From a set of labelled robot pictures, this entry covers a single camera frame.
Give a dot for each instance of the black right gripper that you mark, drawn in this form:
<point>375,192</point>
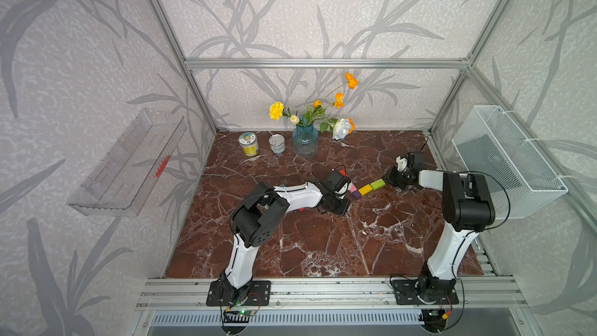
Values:
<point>390,177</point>

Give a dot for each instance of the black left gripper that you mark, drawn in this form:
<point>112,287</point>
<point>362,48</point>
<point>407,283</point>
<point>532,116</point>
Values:
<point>345,207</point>

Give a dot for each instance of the yellow block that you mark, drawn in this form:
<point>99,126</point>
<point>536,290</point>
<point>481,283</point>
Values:
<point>365,190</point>

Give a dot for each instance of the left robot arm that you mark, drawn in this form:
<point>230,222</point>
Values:
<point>257,217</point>

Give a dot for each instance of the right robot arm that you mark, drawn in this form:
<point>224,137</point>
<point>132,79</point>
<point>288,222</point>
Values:
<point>467,209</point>

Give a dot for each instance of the blue glass vase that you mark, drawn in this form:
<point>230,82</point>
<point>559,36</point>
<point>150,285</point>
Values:
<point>305,141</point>

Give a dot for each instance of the yellow orange flower bouquet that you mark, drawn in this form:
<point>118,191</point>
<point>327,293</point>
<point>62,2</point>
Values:
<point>316,114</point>

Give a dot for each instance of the white tin can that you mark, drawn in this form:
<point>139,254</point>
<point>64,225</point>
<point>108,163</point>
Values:
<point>277,143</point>

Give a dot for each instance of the yellow green tin can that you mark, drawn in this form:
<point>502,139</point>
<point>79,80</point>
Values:
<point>249,144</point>

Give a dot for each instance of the right circuit board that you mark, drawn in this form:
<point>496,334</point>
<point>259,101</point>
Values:
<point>434,320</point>

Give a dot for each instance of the circuit board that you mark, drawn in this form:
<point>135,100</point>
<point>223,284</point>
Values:
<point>239,316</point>
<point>434,320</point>

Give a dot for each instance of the left circuit board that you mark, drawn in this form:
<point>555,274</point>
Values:
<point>239,316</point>

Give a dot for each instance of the white wire mesh basket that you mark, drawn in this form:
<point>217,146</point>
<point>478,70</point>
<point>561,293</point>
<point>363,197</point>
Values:
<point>519,178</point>

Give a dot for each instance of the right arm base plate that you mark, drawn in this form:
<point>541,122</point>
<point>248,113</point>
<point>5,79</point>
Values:
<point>412,292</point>

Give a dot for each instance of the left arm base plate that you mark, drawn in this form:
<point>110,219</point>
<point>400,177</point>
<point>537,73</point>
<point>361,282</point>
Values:
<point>254,293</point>

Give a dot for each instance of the clear plastic wall shelf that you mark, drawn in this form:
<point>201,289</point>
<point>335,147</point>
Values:
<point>124,179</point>

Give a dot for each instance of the aluminium frame post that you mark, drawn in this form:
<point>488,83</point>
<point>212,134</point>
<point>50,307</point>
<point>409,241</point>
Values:
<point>168,33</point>

